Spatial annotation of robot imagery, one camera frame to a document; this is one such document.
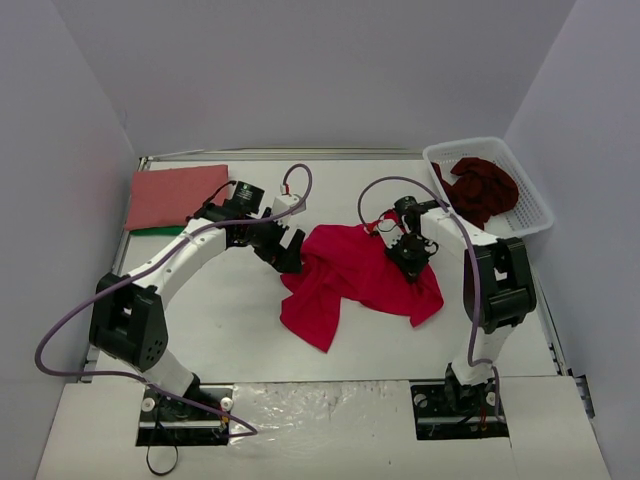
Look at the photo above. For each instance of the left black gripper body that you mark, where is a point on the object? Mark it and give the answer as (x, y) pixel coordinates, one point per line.
(273, 245)

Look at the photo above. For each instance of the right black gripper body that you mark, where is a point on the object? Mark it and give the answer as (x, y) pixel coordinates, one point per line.
(410, 255)

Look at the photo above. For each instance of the bright red t shirt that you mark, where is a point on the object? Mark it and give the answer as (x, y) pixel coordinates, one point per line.
(344, 262)

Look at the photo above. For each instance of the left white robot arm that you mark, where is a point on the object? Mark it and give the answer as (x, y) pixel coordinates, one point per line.
(128, 321)

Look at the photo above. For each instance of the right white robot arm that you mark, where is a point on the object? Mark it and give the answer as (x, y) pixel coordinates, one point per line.
(498, 291)

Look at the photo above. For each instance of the dark red t shirt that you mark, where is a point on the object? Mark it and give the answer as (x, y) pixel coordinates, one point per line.
(481, 191)

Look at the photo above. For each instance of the folded green shirt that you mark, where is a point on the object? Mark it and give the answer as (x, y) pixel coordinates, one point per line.
(158, 231)

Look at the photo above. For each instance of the folded salmon pink shirt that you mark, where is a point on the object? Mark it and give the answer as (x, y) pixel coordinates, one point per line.
(166, 198)

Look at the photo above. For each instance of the white plastic basket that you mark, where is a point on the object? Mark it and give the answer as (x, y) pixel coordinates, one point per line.
(530, 216)

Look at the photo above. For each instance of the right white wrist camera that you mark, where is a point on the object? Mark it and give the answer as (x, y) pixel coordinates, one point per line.
(389, 228)

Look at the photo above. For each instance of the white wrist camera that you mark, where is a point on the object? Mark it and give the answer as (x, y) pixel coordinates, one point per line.
(389, 228)
(285, 202)

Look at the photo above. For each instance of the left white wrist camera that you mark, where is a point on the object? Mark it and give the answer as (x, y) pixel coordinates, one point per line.
(285, 202)

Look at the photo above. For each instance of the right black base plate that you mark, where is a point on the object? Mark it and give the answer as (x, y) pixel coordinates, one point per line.
(435, 419)

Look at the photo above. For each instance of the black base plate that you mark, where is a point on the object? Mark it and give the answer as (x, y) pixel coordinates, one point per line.
(435, 419)
(167, 422)

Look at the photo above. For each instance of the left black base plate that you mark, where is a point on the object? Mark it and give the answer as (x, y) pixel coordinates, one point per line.
(167, 422)

